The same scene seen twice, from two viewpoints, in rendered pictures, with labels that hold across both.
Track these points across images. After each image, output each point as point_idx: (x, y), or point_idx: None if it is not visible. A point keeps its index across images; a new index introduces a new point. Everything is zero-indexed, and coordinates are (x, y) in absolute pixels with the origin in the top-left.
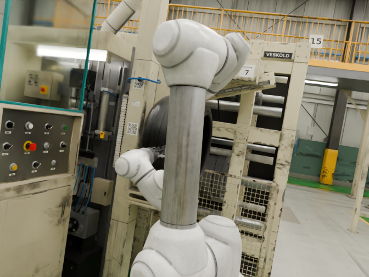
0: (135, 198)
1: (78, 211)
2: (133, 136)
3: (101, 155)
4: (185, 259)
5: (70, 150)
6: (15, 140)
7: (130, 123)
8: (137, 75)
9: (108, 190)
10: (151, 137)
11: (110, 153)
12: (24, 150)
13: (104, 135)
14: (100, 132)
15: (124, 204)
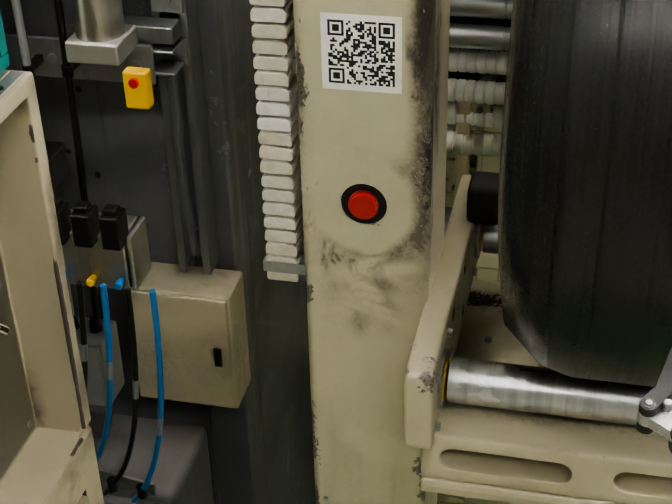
0: (484, 474)
1: (115, 488)
2: (375, 98)
3: (126, 143)
4: None
5: (12, 310)
6: None
7: (340, 19)
8: None
9: (232, 337)
10: (611, 206)
11: (180, 126)
12: None
13: (149, 89)
14: (104, 53)
15: (389, 455)
